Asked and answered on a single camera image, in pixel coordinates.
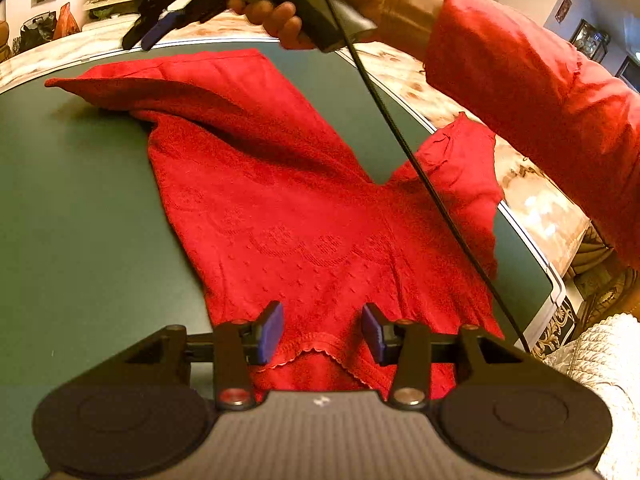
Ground black cable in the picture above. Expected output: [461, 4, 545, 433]
[306, 0, 531, 353]

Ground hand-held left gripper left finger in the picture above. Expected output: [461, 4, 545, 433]
[119, 301, 286, 409]

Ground red knit pants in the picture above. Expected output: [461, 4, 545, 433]
[44, 49, 506, 403]

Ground ornate patterned armchair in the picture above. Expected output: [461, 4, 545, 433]
[530, 222, 640, 358]

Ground black bag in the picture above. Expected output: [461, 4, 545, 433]
[19, 11, 57, 54]

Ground orange bag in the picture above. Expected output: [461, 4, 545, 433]
[52, 2, 79, 41]

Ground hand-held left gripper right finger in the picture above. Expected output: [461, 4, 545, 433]
[361, 302, 532, 409]

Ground person's right hand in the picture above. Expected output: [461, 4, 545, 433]
[227, 0, 401, 52]

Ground white quilted cloth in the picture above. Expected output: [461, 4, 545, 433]
[542, 312, 640, 480]

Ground glass display cabinet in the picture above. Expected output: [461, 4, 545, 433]
[569, 19, 612, 64]

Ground person's right forearm red sleeve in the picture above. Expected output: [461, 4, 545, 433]
[380, 0, 640, 272]

